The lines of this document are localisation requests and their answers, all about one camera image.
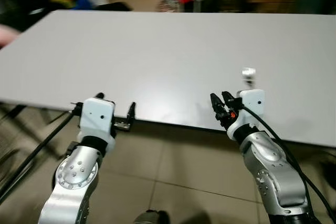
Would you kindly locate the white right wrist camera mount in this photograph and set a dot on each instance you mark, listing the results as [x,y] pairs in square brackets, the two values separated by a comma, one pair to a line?
[253,100]

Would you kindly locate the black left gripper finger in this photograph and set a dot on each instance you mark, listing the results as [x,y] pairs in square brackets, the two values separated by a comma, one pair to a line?
[100,96]
[132,112]

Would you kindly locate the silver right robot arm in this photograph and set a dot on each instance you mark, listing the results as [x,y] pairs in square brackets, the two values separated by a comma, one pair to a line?
[275,174]

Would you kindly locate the dark robot foot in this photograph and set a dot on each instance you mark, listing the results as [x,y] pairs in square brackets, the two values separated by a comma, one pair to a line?
[151,217]

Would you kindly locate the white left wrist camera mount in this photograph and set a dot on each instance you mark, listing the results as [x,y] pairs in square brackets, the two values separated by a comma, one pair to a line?
[97,119]

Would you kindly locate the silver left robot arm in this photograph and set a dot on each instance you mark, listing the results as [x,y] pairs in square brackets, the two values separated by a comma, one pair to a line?
[73,174]

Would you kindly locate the person's bare hand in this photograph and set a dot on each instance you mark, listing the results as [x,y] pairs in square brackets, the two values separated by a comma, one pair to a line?
[7,35]

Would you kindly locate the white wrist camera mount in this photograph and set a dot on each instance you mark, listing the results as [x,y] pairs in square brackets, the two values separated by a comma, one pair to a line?
[253,100]
[97,119]

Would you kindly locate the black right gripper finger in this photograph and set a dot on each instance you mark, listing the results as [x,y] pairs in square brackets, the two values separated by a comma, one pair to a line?
[228,99]
[214,103]

